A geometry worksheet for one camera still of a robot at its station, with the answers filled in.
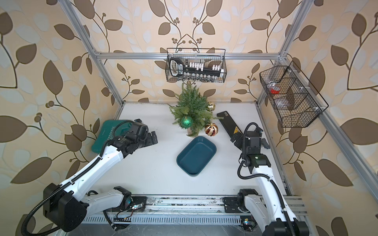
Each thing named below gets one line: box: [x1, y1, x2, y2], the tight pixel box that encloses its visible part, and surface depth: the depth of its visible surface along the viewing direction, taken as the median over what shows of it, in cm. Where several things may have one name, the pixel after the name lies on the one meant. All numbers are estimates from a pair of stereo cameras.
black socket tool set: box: [169, 57, 225, 81], surface depth 86 cm
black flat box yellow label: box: [216, 110, 244, 138], surface depth 107 cm
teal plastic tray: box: [176, 136, 218, 177], surface depth 94 cm
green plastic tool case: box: [91, 119, 134, 154], surface depth 98 cm
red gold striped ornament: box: [204, 122, 219, 137], surface depth 78 cm
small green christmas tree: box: [167, 81, 224, 138], surface depth 80 cm
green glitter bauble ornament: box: [180, 116, 194, 129], surface depth 71 cm
